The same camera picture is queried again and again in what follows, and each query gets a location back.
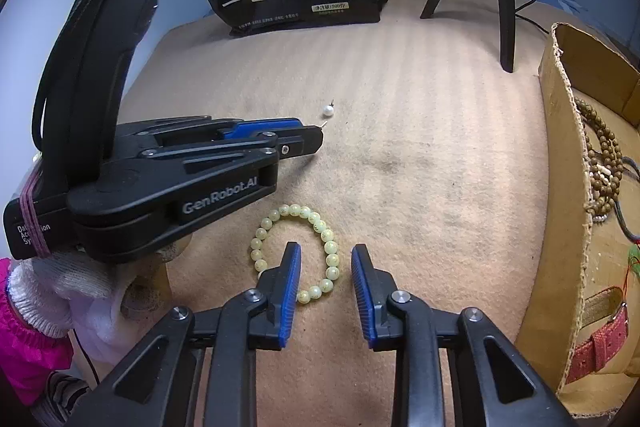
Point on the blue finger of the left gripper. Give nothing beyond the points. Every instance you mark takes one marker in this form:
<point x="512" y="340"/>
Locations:
<point x="295" y="144"/>
<point x="265" y="126"/>

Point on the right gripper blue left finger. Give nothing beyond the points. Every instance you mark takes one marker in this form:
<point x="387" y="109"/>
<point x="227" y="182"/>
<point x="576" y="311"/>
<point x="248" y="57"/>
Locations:
<point x="190" y="358"/>

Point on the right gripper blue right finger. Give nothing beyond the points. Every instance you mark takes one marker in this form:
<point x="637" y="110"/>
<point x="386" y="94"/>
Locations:
<point x="492" y="384"/>

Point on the pearl earring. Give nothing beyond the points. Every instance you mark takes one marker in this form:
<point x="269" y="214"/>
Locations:
<point x="328" y="111"/>

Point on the red strap wristwatch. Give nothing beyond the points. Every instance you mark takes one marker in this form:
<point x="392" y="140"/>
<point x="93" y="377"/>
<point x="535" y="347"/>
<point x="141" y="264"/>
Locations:
<point x="605" y="342"/>

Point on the green jade red cord pendant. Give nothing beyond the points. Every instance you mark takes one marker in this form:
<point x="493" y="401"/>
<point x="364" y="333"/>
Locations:
<point x="632" y="268"/>

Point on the pink left sleeve forearm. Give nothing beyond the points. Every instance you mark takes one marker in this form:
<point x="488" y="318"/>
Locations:
<point x="27" y="356"/>

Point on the left hand white glove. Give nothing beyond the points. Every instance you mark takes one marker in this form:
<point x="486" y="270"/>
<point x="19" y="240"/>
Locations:
<point x="110" y="307"/>

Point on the tan blanket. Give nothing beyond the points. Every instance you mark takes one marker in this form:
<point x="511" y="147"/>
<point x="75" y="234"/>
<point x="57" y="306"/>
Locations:
<point x="435" y="158"/>

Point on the cardboard box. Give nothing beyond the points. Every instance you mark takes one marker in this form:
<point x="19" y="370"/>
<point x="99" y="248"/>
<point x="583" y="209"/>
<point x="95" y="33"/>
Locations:
<point x="579" y="258"/>

